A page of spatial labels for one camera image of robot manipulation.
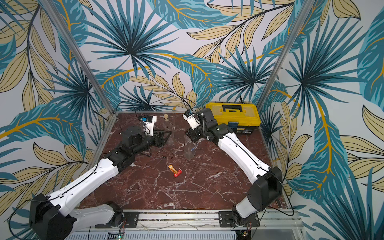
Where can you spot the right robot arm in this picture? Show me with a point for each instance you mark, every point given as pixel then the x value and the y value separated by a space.
pixel 267 182

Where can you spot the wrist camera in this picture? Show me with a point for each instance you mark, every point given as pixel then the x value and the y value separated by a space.
pixel 192 118
pixel 149 125

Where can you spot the aluminium front rail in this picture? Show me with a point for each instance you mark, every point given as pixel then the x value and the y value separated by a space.
pixel 198 225

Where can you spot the glass bottle with cork stopper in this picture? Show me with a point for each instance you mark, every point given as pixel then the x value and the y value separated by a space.
pixel 167 125

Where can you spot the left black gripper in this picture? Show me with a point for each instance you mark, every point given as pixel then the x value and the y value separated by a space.
pixel 159 143

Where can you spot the yellow and black toolbox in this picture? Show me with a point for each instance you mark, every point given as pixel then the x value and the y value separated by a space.
pixel 241 118

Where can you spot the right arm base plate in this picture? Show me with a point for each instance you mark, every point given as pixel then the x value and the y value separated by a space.
pixel 231 219

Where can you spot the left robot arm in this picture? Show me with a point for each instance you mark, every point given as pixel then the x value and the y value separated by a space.
pixel 56 216

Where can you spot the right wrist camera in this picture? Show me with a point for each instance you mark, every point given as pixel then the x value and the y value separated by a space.
pixel 192 118

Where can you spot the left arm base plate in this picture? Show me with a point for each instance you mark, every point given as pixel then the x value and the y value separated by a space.
pixel 123 220

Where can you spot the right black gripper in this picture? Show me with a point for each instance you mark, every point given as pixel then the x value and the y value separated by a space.
pixel 197 132

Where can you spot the orange bottle label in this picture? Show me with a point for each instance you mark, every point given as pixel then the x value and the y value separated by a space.
pixel 173 169

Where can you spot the red bottle label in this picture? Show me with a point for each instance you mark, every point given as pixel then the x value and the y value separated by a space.
pixel 178 173

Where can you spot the slim glass bottle with cork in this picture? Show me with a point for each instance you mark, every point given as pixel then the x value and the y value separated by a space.
pixel 189 148

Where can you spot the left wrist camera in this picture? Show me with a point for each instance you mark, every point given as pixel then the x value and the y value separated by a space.
pixel 149 125

